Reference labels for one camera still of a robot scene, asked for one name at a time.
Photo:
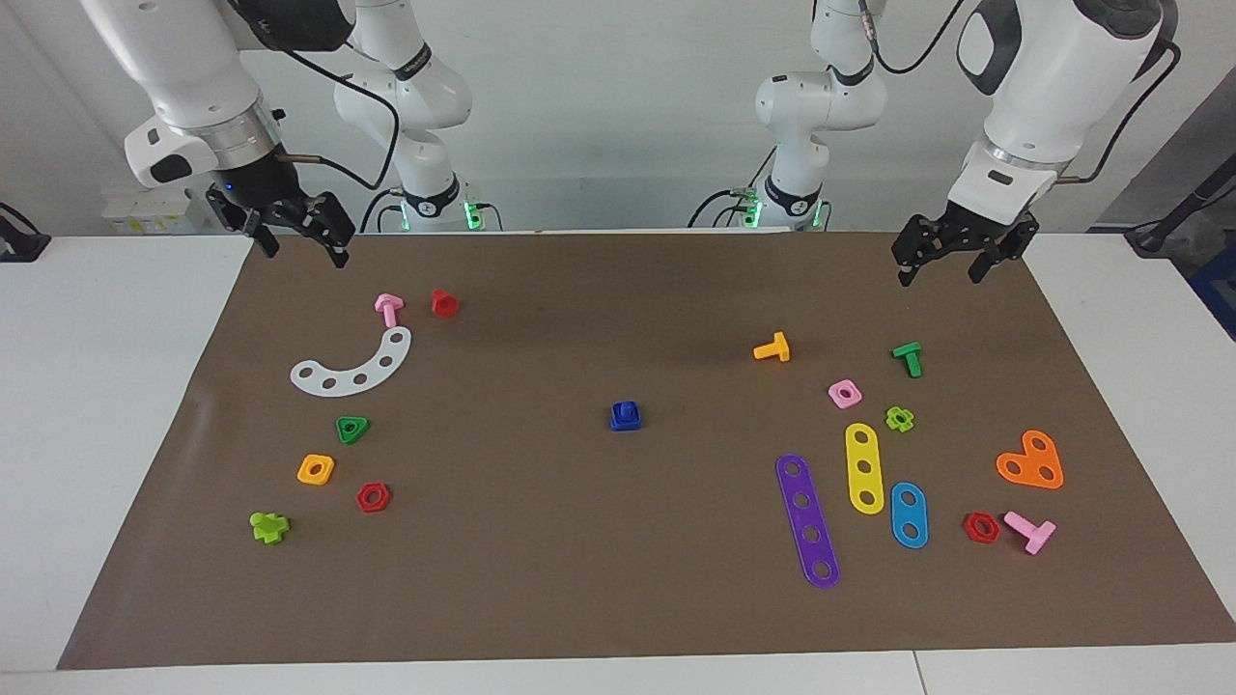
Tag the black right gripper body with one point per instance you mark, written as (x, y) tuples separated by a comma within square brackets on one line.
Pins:
[(261, 198)]

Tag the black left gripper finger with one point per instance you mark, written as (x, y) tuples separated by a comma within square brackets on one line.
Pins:
[(905, 265), (983, 264)]

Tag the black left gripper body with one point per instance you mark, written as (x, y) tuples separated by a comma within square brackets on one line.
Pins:
[(975, 230)]

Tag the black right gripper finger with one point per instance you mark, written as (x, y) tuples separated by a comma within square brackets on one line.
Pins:
[(336, 246), (266, 241)]

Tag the dark blue square nut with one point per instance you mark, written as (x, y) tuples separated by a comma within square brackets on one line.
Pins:
[(618, 424)]

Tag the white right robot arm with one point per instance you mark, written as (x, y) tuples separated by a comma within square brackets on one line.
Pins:
[(174, 58)]

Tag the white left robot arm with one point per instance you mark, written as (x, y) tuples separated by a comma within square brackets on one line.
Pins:
[(1053, 77)]

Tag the pink plastic screw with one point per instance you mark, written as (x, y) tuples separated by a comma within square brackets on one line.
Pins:
[(1028, 529), (389, 311)]

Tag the green plastic screw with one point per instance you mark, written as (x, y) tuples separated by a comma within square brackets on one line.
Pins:
[(909, 355)]

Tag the red hexagon plastic screw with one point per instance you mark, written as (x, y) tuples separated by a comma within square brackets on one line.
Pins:
[(444, 306)]

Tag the pink square plastic nut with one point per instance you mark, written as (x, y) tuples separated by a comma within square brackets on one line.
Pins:
[(855, 399)]

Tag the lime green cross nut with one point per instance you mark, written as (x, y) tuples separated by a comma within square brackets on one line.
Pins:
[(891, 421)]

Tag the orange plastic screw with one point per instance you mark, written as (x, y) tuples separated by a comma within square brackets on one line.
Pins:
[(772, 350)]

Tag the green triangle plastic nut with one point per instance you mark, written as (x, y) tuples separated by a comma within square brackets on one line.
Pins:
[(362, 425)]

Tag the orange square plastic nut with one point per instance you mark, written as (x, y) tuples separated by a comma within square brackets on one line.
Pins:
[(303, 475)]

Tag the red hexagon plastic nut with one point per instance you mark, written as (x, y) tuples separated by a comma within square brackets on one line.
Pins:
[(969, 529), (361, 499)]

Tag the lime green cross screw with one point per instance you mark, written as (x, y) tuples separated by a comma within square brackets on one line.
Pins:
[(268, 529)]

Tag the white box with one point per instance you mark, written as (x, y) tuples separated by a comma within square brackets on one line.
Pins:
[(145, 208)]

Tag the white curved five-hole plate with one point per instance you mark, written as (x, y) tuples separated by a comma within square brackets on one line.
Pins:
[(372, 372)]

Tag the yellow three-hole plastic plate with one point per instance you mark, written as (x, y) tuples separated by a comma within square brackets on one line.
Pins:
[(862, 452)]

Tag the orange three-hole angled plate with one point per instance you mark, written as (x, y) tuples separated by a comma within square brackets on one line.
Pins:
[(1029, 461)]

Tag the black stand pole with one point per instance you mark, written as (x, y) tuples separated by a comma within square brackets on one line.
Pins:
[(1183, 208)]

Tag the blue crate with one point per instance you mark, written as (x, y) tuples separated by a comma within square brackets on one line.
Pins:
[(1219, 290)]

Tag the black table clamp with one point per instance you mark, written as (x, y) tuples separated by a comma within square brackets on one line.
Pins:
[(19, 243)]

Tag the blue two-hole plastic plate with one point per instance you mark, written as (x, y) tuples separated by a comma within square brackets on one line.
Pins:
[(909, 515)]

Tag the purple four-hole plastic plate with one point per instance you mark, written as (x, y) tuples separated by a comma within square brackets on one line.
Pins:
[(807, 518)]

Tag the brown table mat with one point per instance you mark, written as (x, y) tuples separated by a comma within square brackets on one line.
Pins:
[(579, 560)]

